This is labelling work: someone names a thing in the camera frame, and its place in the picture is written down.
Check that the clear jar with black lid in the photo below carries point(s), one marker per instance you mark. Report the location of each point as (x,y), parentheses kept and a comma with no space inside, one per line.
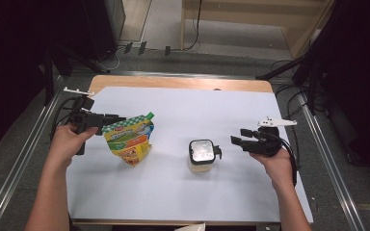
(201,150)

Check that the person's left hand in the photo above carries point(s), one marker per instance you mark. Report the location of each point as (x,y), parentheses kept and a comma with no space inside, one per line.
(64,144)

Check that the light wooden frame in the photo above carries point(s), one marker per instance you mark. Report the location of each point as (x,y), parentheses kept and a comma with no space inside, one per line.
(302,29)

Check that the black metal stand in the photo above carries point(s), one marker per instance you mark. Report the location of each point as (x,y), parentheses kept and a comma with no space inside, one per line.
(48,83)
(311,80)

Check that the black cabinet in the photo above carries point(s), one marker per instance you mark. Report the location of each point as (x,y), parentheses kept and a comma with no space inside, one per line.
(104,25)

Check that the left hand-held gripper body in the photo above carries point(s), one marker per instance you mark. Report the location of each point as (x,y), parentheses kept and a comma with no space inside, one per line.
(83,118)

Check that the long metal floor rail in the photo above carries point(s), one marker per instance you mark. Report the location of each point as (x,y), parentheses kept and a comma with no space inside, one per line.
(13,173)
(330,166)

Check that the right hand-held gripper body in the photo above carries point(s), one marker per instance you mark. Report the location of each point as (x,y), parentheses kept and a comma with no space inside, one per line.
(265,146)

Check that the yellow green spout pouch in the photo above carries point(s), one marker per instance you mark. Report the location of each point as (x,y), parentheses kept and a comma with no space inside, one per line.
(128,141)

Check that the small black floor bracket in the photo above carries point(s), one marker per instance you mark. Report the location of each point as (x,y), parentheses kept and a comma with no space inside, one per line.
(142,47)
(167,50)
(128,47)

